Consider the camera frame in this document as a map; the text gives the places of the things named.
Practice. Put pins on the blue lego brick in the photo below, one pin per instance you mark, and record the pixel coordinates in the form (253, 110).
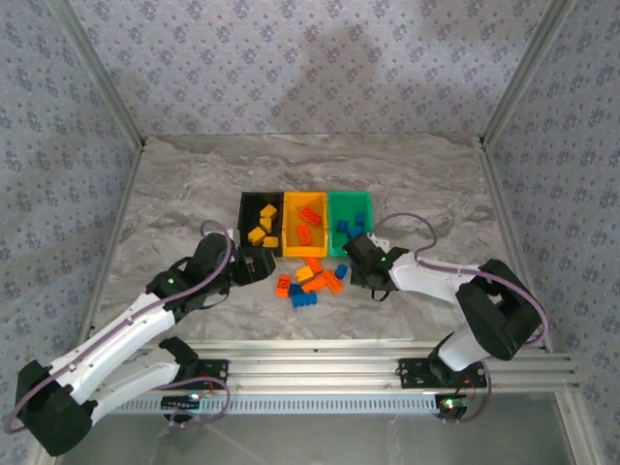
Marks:
(360, 218)
(341, 271)
(294, 289)
(356, 231)
(343, 226)
(305, 300)

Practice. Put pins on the yellow lego brick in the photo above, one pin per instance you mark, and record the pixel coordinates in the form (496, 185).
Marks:
(271, 241)
(269, 210)
(257, 235)
(265, 224)
(304, 274)

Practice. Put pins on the long orange lego brick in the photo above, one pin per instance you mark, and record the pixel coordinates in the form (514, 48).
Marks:
(315, 286)

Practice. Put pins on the translucent orange lego brick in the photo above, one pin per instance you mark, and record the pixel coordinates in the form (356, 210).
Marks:
(305, 234)
(310, 214)

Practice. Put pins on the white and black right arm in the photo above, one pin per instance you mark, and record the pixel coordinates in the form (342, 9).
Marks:
(426, 276)

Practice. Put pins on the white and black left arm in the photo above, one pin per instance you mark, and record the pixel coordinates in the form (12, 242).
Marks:
(111, 339)

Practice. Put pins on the yellow plastic bin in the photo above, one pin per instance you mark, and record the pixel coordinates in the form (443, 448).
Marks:
(322, 239)

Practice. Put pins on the black plastic bin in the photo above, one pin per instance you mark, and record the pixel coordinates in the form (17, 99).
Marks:
(249, 206)

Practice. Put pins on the green plastic bin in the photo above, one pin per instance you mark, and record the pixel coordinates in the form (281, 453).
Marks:
(346, 203)

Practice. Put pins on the small lit circuit board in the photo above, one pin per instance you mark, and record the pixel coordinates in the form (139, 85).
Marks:
(450, 407)
(179, 402)

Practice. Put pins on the aluminium table side rail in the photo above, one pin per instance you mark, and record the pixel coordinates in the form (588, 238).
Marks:
(114, 232)
(504, 218)

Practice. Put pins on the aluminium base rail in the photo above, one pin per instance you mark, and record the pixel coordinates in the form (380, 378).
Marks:
(315, 368)

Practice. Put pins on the aluminium frame post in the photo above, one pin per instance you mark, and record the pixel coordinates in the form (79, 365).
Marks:
(97, 72)
(528, 68)

